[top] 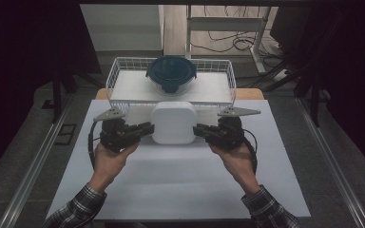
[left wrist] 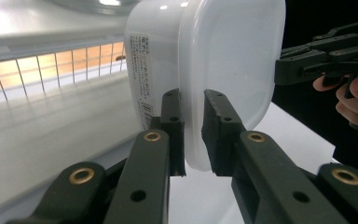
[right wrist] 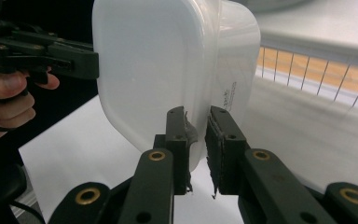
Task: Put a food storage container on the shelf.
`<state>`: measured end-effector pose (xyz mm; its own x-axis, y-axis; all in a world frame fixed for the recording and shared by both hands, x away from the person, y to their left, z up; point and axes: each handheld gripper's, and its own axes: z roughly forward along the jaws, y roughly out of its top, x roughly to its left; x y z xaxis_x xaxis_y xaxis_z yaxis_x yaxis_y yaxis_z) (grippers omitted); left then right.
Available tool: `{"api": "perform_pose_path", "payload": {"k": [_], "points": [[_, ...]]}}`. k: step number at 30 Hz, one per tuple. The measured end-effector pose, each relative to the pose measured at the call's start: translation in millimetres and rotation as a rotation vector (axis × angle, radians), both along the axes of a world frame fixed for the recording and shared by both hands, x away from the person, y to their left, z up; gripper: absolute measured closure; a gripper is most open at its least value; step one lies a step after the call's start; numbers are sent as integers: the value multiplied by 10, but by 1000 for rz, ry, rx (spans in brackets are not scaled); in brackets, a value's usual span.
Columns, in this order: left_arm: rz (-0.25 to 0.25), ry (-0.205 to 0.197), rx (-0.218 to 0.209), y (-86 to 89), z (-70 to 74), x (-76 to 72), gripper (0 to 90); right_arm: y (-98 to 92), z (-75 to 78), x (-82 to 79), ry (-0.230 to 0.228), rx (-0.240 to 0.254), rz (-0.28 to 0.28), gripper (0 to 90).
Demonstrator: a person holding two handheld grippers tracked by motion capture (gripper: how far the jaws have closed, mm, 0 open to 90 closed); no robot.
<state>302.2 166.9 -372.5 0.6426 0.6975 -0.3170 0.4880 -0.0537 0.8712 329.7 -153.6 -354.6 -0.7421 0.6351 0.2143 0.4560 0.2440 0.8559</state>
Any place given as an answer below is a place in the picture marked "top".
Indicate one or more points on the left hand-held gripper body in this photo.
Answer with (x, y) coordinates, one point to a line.
(115, 134)

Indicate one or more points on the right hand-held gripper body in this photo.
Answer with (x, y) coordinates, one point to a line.
(228, 133)

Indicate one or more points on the white square container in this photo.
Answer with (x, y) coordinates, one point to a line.
(173, 122)

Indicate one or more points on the round dark blue lidded container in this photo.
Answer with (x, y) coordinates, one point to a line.
(171, 71)

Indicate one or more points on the person's left hand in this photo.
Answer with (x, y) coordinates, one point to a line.
(107, 164)

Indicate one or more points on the person's right hand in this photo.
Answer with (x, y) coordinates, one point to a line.
(237, 164)

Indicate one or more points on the black floor plate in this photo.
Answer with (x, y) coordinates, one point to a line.
(66, 134)

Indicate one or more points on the black stand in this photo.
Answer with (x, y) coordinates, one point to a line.
(313, 95)
(57, 95)

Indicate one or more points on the white cabinet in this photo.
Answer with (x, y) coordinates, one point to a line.
(123, 28)

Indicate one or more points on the dark curtain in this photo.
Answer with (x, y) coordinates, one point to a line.
(19, 63)
(351, 63)

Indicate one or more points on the metal floor rail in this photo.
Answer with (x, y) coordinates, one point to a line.
(332, 164)
(34, 164)

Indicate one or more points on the white metal desk frame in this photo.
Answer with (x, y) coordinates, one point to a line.
(225, 23)

